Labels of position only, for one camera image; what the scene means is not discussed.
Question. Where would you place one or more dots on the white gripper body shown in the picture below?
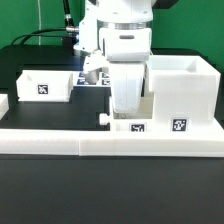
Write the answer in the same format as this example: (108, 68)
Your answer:
(126, 81)

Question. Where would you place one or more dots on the white drawer box front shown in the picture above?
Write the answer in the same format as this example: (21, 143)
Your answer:
(132, 122)

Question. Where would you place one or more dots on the white drawer box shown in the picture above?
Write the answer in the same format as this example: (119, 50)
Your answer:
(132, 122)
(44, 85)

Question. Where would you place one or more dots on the white drawer cabinet shell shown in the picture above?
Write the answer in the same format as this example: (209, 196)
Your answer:
(184, 91)

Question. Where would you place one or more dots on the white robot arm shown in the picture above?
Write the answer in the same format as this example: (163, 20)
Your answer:
(116, 37)

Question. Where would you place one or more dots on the white drawer box rear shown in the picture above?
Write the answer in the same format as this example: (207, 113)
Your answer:
(44, 85)

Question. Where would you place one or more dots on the white fiducial marker sheet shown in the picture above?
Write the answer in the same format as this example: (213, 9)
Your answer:
(79, 80)

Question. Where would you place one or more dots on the white L-shaped border wall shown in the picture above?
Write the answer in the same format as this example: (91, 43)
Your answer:
(208, 143)

